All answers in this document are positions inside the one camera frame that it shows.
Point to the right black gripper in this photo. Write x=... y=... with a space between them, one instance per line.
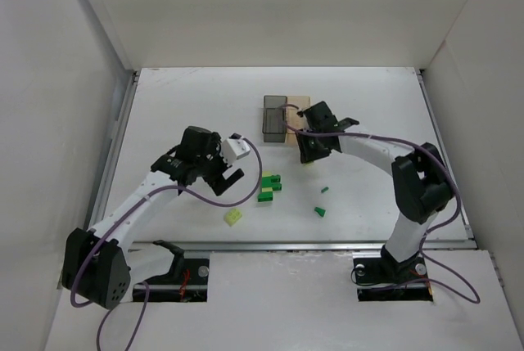
x=313 y=138

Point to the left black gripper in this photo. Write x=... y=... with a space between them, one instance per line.
x=215 y=175

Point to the yellow lego brick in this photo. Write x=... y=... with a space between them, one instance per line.
x=232 y=216

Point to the green yellow lego cluster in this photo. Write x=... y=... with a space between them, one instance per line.
x=270 y=184

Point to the green lego slope brick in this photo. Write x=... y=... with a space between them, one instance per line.
x=320 y=211

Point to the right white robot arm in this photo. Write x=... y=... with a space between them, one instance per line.
x=422 y=185

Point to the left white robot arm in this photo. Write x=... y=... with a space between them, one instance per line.
x=99 y=265

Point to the light wooden container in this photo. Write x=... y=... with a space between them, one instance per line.
x=293 y=119

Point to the dark grey transparent container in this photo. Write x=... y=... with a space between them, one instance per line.
x=273 y=128

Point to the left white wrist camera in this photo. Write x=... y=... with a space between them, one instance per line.
x=234 y=148

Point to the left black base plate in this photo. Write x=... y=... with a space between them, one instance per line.
x=187 y=282

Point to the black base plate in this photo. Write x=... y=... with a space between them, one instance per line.
x=187 y=282
x=377 y=281

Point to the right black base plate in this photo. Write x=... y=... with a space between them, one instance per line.
x=377 y=281

